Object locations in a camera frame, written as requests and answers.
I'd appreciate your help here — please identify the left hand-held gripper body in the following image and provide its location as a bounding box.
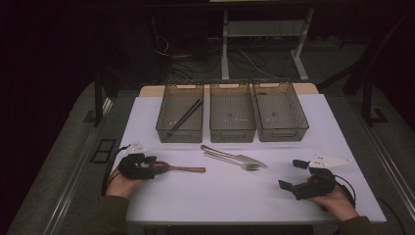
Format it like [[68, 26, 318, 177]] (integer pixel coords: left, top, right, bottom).
[[116, 140, 148, 180]]

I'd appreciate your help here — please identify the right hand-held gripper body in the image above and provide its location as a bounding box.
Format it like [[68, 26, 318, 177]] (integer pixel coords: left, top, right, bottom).
[[292, 153, 353, 201]]

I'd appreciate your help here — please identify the brown wooden spoon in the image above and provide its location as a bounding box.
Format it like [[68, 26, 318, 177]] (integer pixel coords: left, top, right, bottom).
[[151, 161, 208, 175]]

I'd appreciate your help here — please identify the smoky clear plastic bin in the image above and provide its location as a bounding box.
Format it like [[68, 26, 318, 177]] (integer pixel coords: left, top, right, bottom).
[[252, 80, 310, 143], [208, 81, 257, 144], [156, 82, 205, 144]]

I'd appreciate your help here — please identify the black chopstick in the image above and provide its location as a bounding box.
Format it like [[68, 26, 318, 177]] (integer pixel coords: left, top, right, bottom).
[[168, 100, 205, 137], [167, 98, 202, 136]]

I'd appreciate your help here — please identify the person's left hand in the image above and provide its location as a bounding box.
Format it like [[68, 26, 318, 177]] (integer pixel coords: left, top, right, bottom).
[[105, 166, 145, 200]]

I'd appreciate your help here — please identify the person's right hand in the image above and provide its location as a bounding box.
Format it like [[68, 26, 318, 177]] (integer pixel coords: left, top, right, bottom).
[[306, 175, 360, 222]]

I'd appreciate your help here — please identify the white board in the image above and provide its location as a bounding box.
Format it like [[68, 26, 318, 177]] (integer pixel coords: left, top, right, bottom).
[[112, 93, 388, 226]]

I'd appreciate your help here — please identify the black metal stand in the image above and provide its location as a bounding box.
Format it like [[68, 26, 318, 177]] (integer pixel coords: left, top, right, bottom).
[[361, 77, 390, 127], [93, 70, 114, 128]]

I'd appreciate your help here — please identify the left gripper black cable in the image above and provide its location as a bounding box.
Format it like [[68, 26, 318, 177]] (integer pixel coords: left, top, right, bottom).
[[101, 145, 131, 198]]

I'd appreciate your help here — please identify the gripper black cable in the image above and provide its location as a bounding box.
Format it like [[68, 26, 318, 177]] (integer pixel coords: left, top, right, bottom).
[[101, 145, 131, 198], [334, 174, 357, 209]]

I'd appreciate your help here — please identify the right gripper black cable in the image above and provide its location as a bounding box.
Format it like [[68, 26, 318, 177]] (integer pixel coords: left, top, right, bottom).
[[334, 174, 357, 209]]

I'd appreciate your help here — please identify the tangle of floor cables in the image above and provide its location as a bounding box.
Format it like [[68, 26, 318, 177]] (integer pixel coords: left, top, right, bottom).
[[153, 33, 278, 81]]

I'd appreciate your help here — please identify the white metal desk frame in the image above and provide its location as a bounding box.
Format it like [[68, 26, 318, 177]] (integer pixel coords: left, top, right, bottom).
[[220, 8, 316, 82]]

